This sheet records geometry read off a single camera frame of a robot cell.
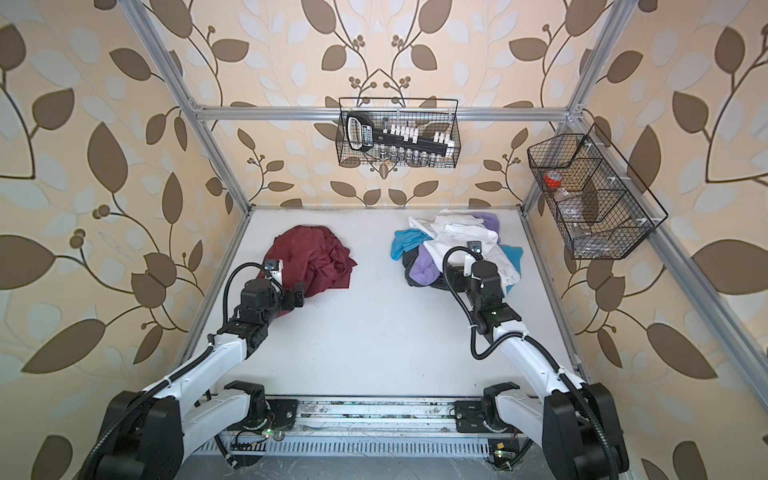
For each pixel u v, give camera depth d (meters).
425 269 0.92
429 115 0.91
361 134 0.86
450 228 0.95
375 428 0.74
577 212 0.79
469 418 0.73
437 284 0.91
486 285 0.61
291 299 0.79
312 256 0.94
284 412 0.74
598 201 0.76
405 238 1.05
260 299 0.66
